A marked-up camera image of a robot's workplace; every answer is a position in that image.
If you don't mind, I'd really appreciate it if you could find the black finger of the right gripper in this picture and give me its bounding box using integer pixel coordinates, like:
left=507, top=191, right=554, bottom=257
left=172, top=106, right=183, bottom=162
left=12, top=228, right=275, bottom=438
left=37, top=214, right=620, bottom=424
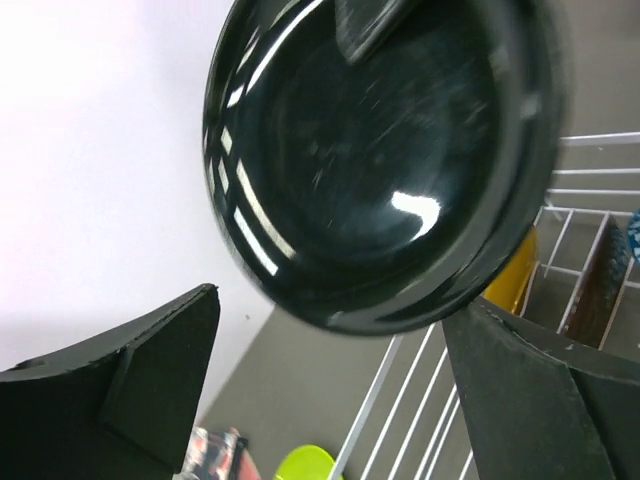
left=334, top=0, right=415, bottom=64

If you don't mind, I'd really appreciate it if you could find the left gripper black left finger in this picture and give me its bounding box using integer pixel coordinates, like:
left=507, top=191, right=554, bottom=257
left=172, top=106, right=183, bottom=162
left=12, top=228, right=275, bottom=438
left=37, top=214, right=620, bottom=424
left=1, top=284, right=220, bottom=479

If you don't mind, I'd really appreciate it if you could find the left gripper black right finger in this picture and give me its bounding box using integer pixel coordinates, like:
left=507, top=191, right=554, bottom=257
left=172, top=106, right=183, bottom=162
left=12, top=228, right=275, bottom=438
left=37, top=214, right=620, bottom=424
left=442, top=299, right=639, bottom=479

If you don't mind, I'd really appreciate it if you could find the red floral plate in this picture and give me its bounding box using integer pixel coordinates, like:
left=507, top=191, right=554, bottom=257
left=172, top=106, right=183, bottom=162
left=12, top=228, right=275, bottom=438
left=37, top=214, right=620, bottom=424
left=562, top=218, right=631, bottom=350

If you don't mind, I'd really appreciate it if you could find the black plate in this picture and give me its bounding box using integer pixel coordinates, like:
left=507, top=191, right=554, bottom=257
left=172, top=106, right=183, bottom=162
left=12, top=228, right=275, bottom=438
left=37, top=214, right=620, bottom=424
left=202, top=1, right=570, bottom=336

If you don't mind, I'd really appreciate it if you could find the lime green plate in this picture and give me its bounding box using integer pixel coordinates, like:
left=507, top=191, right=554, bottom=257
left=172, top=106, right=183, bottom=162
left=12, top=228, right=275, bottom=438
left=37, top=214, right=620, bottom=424
left=273, top=444, right=335, bottom=480

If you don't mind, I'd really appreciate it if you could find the Little Women book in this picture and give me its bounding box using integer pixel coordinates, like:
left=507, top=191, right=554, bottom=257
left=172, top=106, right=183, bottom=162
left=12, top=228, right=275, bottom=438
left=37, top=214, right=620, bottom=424
left=173, top=427, right=262, bottom=480

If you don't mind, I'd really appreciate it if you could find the yellow patterned plate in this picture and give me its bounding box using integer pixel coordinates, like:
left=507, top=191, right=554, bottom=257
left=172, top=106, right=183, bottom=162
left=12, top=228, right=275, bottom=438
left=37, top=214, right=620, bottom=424
left=483, top=227, right=538, bottom=316

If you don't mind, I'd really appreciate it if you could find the blue white patterned bowl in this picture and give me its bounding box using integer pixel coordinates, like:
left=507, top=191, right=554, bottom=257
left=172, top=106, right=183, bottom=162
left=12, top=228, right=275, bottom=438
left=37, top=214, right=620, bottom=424
left=626, top=210, right=640, bottom=263

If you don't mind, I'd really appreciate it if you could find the white wire dish rack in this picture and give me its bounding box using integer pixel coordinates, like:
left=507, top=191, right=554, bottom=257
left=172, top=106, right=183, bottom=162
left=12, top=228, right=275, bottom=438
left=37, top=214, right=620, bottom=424
left=328, top=131, right=639, bottom=479

